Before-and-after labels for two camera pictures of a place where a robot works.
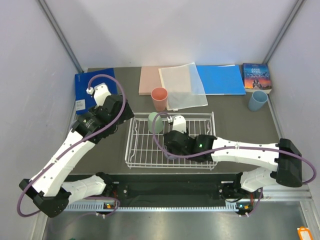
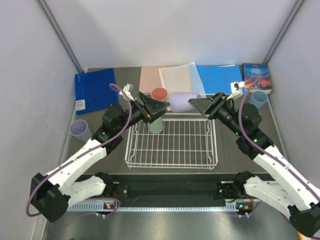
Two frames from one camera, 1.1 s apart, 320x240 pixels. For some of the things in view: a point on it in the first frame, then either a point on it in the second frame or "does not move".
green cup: x=158 y=123 does not move
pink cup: x=159 y=96 does not move
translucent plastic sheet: x=184 y=86 does not move
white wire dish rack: x=144 y=148 does not move
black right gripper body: x=172 y=151 to x=222 y=110
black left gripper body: x=127 y=115 to x=139 y=112
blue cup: x=257 y=101 does not move
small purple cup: x=172 y=157 to x=180 y=103
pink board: x=149 y=79 does not move
